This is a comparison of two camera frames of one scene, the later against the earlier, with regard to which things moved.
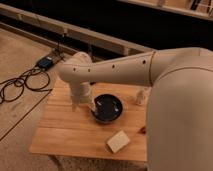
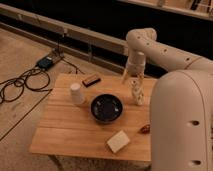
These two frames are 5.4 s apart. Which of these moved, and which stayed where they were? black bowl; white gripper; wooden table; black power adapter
Moved: white gripper
Stayed: black bowl; black power adapter; wooden table
